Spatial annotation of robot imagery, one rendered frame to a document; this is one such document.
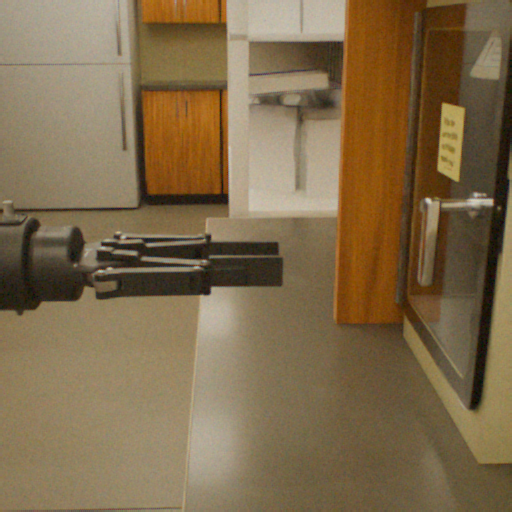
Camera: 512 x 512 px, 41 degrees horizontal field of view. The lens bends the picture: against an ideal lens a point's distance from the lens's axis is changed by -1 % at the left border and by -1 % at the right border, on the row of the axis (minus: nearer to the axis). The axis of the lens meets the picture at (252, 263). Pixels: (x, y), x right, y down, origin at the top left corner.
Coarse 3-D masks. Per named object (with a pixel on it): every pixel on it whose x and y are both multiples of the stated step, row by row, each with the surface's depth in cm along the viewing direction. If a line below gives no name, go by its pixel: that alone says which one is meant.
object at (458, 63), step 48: (480, 0) 66; (432, 48) 81; (480, 48) 66; (432, 96) 81; (480, 96) 66; (432, 144) 82; (480, 144) 66; (432, 192) 82; (480, 192) 66; (480, 240) 66; (432, 288) 82; (480, 288) 66; (432, 336) 82; (480, 336) 67
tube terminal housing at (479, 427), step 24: (432, 0) 84; (456, 0) 76; (504, 240) 64; (504, 264) 64; (504, 288) 65; (504, 312) 66; (408, 336) 98; (504, 336) 66; (432, 360) 87; (504, 360) 67; (504, 384) 68; (456, 408) 78; (480, 408) 70; (504, 408) 69; (480, 432) 70; (504, 432) 70; (480, 456) 71; (504, 456) 71
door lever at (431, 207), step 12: (420, 204) 68; (432, 204) 67; (444, 204) 67; (456, 204) 67; (468, 204) 67; (432, 216) 67; (432, 228) 67; (420, 240) 69; (432, 240) 68; (420, 252) 69; (432, 252) 68; (420, 264) 69; (432, 264) 69; (420, 276) 69; (432, 276) 69
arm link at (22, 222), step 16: (0, 224) 65; (16, 224) 65; (32, 224) 67; (0, 240) 64; (16, 240) 64; (32, 240) 66; (0, 256) 64; (16, 256) 64; (32, 256) 65; (0, 272) 64; (16, 272) 64; (32, 272) 65; (0, 288) 64; (16, 288) 64; (32, 288) 66; (0, 304) 66; (16, 304) 66; (32, 304) 67
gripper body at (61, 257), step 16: (48, 240) 65; (64, 240) 65; (80, 240) 69; (48, 256) 65; (64, 256) 65; (80, 256) 67; (96, 256) 67; (48, 272) 65; (64, 272) 65; (80, 272) 65; (48, 288) 65; (64, 288) 65; (80, 288) 68
